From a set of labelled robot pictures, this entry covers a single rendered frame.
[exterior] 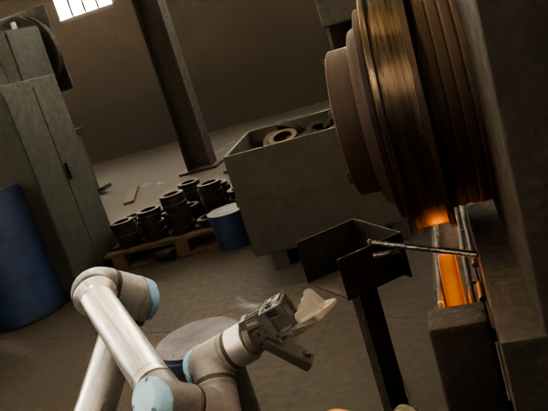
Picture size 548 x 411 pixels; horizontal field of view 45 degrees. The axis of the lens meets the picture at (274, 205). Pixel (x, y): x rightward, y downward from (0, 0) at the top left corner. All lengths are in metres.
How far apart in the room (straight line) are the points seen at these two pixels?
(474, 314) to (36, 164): 3.84
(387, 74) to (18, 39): 8.10
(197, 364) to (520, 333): 0.80
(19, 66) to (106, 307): 7.33
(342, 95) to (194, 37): 10.73
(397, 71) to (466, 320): 0.41
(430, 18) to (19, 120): 3.78
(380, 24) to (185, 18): 10.81
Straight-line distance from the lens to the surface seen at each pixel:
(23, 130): 4.67
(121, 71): 12.39
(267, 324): 1.43
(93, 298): 1.73
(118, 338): 1.56
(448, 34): 1.11
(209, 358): 1.50
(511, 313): 0.97
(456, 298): 1.32
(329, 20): 3.84
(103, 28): 12.45
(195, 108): 8.23
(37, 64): 9.12
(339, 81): 1.18
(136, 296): 1.88
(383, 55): 1.08
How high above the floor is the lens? 1.32
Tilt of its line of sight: 14 degrees down
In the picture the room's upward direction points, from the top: 17 degrees counter-clockwise
